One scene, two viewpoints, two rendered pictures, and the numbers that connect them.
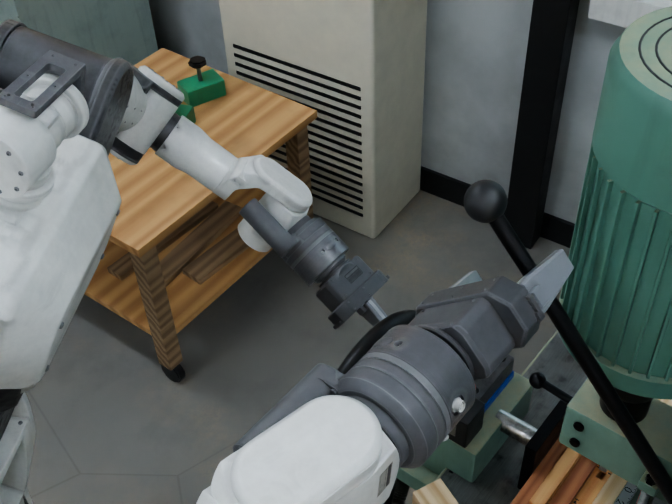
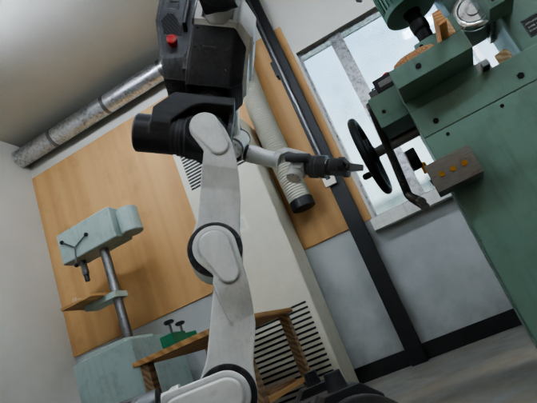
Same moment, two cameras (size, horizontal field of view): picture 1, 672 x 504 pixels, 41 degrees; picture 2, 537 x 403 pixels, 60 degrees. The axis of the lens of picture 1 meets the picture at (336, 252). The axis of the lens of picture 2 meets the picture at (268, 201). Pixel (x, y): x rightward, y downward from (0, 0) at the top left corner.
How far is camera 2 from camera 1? 1.83 m
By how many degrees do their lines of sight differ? 64
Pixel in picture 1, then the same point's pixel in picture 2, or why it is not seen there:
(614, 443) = (432, 38)
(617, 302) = not seen: outside the picture
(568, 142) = (405, 296)
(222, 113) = not seen: hidden behind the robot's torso
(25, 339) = (248, 13)
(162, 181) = not seen: hidden behind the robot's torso
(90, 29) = (165, 368)
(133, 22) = (183, 373)
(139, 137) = (240, 138)
